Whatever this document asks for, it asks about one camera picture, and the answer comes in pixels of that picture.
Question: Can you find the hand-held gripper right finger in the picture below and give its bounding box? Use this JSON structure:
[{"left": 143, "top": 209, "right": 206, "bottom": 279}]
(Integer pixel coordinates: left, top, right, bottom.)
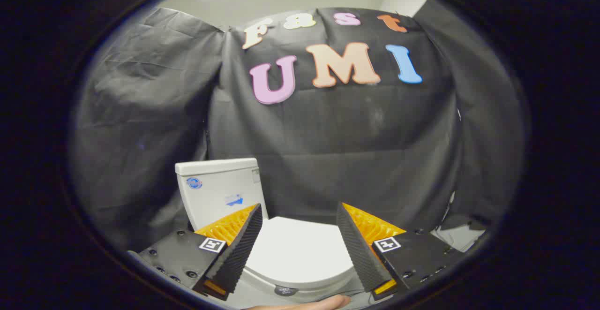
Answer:
[{"left": 336, "top": 202, "right": 469, "bottom": 301}]

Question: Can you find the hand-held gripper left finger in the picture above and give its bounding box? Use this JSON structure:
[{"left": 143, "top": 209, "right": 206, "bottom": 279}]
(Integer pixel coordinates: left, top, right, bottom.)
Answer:
[{"left": 127, "top": 203, "right": 263, "bottom": 301}]

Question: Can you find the white toilet lid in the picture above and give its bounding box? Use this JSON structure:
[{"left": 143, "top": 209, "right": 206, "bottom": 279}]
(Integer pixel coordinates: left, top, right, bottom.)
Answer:
[{"left": 244, "top": 216, "right": 355, "bottom": 287}]

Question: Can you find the black backdrop cloth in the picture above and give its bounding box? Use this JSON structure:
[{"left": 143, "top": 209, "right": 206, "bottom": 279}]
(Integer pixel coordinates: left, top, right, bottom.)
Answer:
[{"left": 70, "top": 8, "right": 525, "bottom": 254}]

